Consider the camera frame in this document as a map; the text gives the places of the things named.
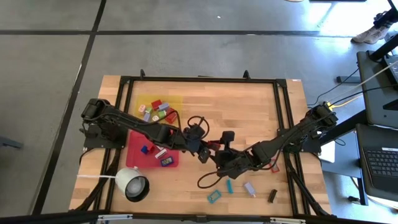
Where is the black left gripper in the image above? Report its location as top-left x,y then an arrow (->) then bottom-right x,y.
177,130 -> 215,164

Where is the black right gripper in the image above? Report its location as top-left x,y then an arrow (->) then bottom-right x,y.
214,146 -> 257,180

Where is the grey blue charger block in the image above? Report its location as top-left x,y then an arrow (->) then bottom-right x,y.
243,182 -> 257,198

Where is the yellow translucent plastic tray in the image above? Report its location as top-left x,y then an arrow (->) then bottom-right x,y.
132,95 -> 183,129

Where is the red translucent plastic tray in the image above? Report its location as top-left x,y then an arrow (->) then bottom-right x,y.
125,129 -> 181,169

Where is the white spotlight lamp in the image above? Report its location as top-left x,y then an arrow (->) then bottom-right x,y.
114,166 -> 151,203

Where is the white paper sheet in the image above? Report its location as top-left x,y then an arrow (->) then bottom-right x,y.
319,139 -> 336,164

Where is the black desk leg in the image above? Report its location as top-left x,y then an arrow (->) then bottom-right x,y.
318,109 -> 368,147

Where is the black desk foot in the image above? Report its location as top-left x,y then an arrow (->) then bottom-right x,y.
335,75 -> 361,84

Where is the grey laptop with keyboard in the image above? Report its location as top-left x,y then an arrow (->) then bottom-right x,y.
355,123 -> 398,202

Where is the grey desk surface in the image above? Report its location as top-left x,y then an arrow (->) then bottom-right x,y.
356,50 -> 398,129

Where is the black overhead crossbar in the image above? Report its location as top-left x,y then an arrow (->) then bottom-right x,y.
0,208 -> 398,224

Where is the person's foot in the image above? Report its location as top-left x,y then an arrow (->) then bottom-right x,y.
351,25 -> 391,44

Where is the grey floor object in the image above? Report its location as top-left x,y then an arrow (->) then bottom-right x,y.
0,136 -> 25,149

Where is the black desk stand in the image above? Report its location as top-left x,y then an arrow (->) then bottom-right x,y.
368,33 -> 398,62

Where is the person's leg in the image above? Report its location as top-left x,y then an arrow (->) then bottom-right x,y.
373,4 -> 398,30

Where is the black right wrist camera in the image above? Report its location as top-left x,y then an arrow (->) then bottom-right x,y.
221,130 -> 236,149

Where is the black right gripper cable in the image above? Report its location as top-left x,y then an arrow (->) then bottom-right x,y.
197,170 -> 224,190

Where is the black aluminium table frame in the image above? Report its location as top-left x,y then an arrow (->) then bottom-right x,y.
72,68 -> 336,218

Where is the white lamp cable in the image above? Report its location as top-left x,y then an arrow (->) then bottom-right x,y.
76,174 -> 118,180

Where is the yellow floor cable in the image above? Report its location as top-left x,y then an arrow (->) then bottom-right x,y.
325,94 -> 364,110

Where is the black floor cable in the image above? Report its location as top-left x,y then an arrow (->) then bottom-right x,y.
306,83 -> 398,107

